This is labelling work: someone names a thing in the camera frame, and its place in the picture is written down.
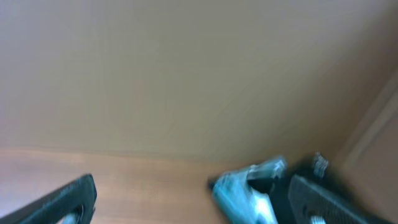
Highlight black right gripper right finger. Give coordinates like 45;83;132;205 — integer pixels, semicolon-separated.
288;175;388;224

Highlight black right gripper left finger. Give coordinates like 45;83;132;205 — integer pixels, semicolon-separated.
1;174;97;224

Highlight black folded garment in pile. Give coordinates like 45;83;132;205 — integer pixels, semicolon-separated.
249;154;353;224

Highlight light blue denim jeans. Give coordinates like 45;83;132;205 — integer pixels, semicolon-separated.
209;156;288;224

